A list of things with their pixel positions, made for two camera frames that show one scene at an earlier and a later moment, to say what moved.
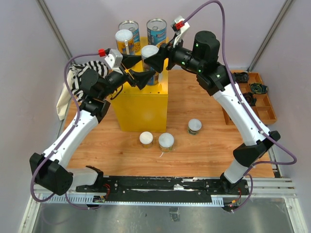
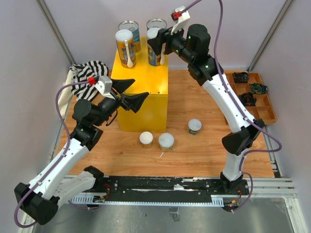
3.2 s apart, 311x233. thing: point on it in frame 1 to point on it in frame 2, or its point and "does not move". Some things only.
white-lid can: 194,125 does not move
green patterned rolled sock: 258,88 does not move
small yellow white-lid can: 146,138 does not move
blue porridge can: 125,41 does not move
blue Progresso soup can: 133,26 does not move
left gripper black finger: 140,78 to 133,101
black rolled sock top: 241,77 does not move
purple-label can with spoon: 146,51 to 153,26
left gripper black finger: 128,60 to 122,85
